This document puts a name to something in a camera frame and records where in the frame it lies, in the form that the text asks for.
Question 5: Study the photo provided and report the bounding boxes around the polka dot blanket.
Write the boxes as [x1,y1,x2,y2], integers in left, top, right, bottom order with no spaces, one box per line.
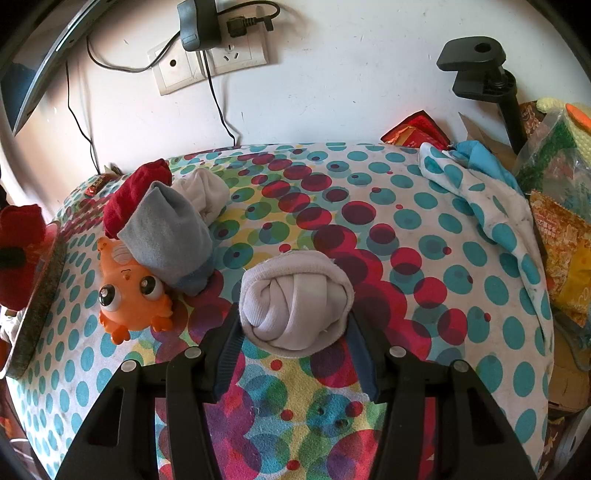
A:
[14,141,555,480]

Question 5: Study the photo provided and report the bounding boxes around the grey cardboard piece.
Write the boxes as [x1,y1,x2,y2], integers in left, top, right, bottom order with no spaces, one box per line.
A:
[458,112,518,162]

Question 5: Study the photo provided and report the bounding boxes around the grey-blue sock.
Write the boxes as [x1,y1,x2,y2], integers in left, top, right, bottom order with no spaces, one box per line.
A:
[119,181,214,296]

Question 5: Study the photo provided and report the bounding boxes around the black power adapter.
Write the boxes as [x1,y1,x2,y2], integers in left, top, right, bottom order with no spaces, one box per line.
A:
[178,0,218,51]

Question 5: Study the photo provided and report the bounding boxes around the black plug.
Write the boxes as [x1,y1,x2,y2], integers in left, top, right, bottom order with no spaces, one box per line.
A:
[226,2,280,38]

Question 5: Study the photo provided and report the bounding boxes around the cardboard box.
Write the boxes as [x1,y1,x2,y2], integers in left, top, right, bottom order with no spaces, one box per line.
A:
[549,323,591,411]

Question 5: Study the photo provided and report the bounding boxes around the red basin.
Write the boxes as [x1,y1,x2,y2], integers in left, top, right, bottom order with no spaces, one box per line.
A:
[0,222,68,379]

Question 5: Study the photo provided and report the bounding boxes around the red snack packet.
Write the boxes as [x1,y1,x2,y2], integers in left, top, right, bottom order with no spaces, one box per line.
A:
[381,110,451,149]

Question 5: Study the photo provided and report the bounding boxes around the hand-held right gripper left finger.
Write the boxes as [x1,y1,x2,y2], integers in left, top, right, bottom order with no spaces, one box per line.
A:
[55,307,245,480]

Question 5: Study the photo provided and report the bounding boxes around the white cloth teal dots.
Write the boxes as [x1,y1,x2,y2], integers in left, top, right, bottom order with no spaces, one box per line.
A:
[418,142,555,324]

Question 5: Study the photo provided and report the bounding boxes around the thin black cable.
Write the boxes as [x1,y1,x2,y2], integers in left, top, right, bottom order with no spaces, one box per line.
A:
[66,62,100,174]

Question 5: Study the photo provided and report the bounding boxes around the grey-white sock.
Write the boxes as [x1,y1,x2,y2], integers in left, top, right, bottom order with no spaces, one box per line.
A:
[239,249,355,356]

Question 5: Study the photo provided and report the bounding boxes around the yellow snack bag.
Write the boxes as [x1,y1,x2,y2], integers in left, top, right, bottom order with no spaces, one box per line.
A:
[529,189,591,315]

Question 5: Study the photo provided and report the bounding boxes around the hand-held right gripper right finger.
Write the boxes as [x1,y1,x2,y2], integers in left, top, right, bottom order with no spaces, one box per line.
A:
[346,311,539,480]

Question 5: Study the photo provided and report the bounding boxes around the small white sock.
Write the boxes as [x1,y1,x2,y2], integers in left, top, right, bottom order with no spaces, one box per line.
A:
[0,314,26,344]

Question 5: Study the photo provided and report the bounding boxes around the red sock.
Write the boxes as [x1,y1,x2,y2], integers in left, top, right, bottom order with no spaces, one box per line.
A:
[102,158,172,240]
[0,203,47,310]

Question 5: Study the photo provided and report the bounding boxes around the black clamp stand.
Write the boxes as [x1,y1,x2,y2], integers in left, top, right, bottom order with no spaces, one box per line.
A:
[436,38,529,153]

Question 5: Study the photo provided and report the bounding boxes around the yellow plush toy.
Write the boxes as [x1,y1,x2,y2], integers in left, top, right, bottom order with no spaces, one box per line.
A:
[536,96,591,158]

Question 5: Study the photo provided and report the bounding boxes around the orange toy fish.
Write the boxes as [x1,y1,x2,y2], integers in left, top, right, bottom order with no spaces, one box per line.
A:
[96,236,175,344]

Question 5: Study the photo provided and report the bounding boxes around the white wall socket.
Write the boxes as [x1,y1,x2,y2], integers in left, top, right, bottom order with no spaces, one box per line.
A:
[148,39,208,97]
[203,32,269,75]

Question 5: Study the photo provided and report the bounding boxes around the blue cloth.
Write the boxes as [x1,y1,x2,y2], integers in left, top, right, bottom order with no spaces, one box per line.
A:
[455,140,522,192]

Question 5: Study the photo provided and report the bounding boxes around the clear bag green contents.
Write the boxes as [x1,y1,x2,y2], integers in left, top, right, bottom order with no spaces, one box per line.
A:
[512,111,591,204]

